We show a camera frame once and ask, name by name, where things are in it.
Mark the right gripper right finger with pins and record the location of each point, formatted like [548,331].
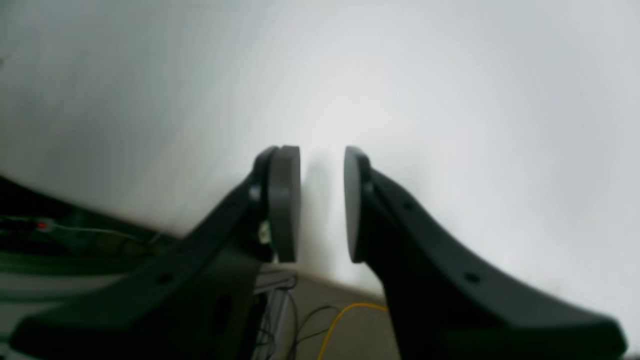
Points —
[447,303]

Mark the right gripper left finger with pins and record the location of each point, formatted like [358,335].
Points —
[202,299]

